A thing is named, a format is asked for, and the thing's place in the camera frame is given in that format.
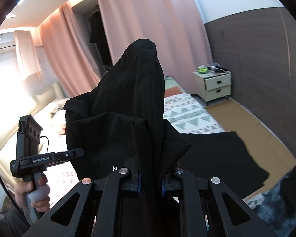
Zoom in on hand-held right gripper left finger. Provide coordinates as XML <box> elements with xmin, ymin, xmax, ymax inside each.
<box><xmin>22</xmin><ymin>157</ymin><xmax>141</xmax><ymax>237</ymax></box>

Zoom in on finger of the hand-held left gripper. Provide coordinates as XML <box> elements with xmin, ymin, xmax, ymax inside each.
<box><xmin>65</xmin><ymin>148</ymin><xmax>85</xmax><ymax>162</ymax></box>

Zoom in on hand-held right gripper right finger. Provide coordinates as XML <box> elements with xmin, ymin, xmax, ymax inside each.
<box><xmin>160</xmin><ymin>163</ymin><xmax>270</xmax><ymax>237</ymax></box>

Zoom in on black button shirt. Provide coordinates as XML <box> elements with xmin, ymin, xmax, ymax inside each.
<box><xmin>63</xmin><ymin>38</ymin><xmax>193</xmax><ymax>237</ymax></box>

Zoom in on person's left forearm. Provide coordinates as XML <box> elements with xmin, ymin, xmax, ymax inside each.
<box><xmin>1</xmin><ymin>201</ymin><xmax>43</xmax><ymax>237</ymax></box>

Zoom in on dark hanging clothes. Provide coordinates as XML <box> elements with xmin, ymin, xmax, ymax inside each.
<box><xmin>89</xmin><ymin>11</ymin><xmax>112</xmax><ymax>66</ymax></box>

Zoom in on person's left hand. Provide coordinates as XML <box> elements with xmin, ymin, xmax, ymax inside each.
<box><xmin>15</xmin><ymin>175</ymin><xmax>51</xmax><ymax>213</ymax></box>

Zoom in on beige headboard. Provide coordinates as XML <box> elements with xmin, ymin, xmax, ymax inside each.
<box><xmin>0</xmin><ymin>81</ymin><xmax>66</xmax><ymax>185</ymax></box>

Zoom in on white pillow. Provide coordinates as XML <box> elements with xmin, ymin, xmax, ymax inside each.
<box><xmin>51</xmin><ymin>99</ymin><xmax>69</xmax><ymax>119</ymax></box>

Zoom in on black folded garment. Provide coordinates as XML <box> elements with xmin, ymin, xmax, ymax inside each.
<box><xmin>178</xmin><ymin>131</ymin><xmax>270</xmax><ymax>195</ymax></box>

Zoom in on patterned bed blanket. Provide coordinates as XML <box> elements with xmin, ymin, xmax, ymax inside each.
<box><xmin>39</xmin><ymin>92</ymin><xmax>226</xmax><ymax>203</ymax></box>

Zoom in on hanging white cloth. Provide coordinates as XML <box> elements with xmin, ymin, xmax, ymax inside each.
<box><xmin>13</xmin><ymin>30</ymin><xmax>43</xmax><ymax>81</ymax></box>

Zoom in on rust brown bed sheet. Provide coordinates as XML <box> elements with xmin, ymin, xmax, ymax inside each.
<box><xmin>165</xmin><ymin>85</ymin><xmax>186</xmax><ymax>97</ymax></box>

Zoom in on pink curtain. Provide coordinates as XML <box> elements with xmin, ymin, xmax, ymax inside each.
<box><xmin>96</xmin><ymin>0</ymin><xmax>214</xmax><ymax>97</ymax></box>
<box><xmin>37</xmin><ymin>4</ymin><xmax>101</xmax><ymax>97</ymax></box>

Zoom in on white air conditioner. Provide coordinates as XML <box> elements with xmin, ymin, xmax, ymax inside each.
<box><xmin>0</xmin><ymin>32</ymin><xmax>16</xmax><ymax>55</ymax></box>

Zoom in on cardboard sheet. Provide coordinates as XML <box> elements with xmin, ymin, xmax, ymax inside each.
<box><xmin>207</xmin><ymin>97</ymin><xmax>296</xmax><ymax>200</ymax></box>

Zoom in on beige nightstand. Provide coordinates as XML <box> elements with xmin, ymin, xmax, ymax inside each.
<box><xmin>192</xmin><ymin>69</ymin><xmax>232</xmax><ymax>102</ymax></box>

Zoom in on grey fuzzy rug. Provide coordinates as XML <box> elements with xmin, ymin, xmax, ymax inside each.
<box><xmin>244</xmin><ymin>158</ymin><xmax>296</xmax><ymax>230</ymax></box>

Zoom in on dark cloth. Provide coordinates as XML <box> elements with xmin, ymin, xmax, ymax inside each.
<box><xmin>280</xmin><ymin>163</ymin><xmax>296</xmax><ymax>213</ymax></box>

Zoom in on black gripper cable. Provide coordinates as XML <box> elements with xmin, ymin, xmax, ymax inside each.
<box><xmin>40</xmin><ymin>135</ymin><xmax>50</xmax><ymax>155</ymax></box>

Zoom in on white cable tangle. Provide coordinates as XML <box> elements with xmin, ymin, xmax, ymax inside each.
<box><xmin>207</xmin><ymin>63</ymin><xmax>228</xmax><ymax>75</ymax></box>

